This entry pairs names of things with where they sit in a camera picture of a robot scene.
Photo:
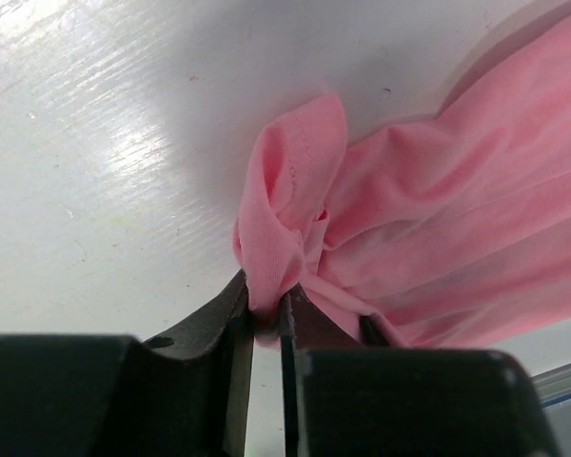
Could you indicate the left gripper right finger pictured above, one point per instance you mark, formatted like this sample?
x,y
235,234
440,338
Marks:
x,y
345,397

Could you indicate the pink t shirt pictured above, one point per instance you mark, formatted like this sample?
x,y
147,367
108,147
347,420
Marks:
x,y
452,232

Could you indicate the aluminium front rail frame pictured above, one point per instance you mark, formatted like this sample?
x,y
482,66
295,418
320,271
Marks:
x,y
553,386

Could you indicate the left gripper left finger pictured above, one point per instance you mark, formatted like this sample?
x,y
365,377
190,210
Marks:
x,y
183,392

